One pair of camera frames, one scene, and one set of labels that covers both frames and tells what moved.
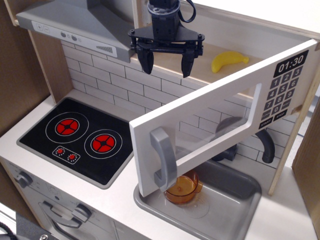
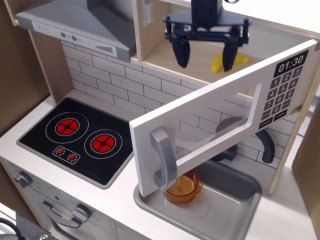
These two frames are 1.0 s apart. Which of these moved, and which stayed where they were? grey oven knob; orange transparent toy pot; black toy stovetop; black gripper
Moved: black gripper
Stayed: black toy stovetop; grey oven knob; orange transparent toy pot
